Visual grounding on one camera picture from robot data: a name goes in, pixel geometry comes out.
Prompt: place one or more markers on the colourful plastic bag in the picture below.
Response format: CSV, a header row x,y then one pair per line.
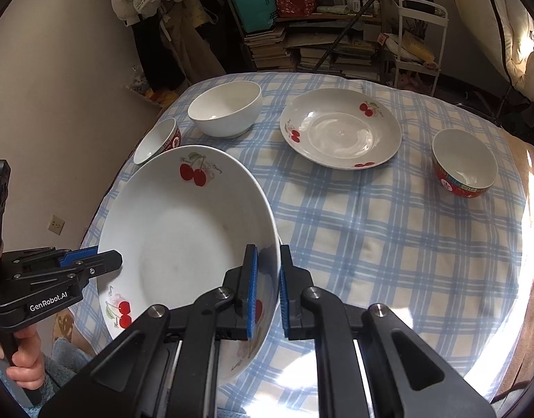
x,y
147,89

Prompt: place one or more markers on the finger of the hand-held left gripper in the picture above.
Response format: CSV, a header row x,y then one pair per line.
x,y
80,256
97,263

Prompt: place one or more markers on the white utility cart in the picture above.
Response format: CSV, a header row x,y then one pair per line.
x,y
443,39

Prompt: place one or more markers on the wooden shelf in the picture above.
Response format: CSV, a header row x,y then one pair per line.
x,y
302,19

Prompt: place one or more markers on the person's left hand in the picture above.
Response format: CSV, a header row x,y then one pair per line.
x,y
30,357

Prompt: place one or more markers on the blue plaid blanket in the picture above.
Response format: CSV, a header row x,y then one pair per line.
x,y
358,235

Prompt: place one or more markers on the stack of books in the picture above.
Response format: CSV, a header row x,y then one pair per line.
x,y
267,50

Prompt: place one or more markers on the light blue fuzzy cloth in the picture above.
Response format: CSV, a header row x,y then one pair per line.
x,y
71,361

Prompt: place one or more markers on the yellow box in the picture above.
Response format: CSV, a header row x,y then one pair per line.
x,y
417,48

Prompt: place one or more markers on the white softbox light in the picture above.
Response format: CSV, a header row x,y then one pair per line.
x,y
489,8

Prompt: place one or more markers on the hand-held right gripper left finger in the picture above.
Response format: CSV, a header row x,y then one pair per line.
x,y
251,291

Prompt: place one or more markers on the black light stand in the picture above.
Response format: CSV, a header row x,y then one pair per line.
x,y
506,96

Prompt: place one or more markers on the wall socket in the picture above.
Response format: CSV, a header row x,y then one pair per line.
x,y
57,224

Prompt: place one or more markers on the teal bag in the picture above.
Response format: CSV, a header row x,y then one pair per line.
x,y
254,4

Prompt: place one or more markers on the beige hanging garment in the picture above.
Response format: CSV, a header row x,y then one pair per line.
x,y
197,48

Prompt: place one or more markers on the black hanging garment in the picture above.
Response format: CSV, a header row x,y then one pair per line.
x,y
156,52

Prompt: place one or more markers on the red patterned bowl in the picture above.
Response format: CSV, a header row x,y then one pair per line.
x,y
465,156
156,141

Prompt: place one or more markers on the white cherry print plate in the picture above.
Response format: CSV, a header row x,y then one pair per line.
x,y
175,244
336,130

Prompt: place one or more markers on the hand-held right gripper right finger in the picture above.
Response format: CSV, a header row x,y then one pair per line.
x,y
286,296

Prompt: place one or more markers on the large white bowl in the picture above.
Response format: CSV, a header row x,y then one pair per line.
x,y
223,109

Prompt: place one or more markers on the dark diagonal pole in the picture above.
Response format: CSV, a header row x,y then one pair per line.
x,y
349,21

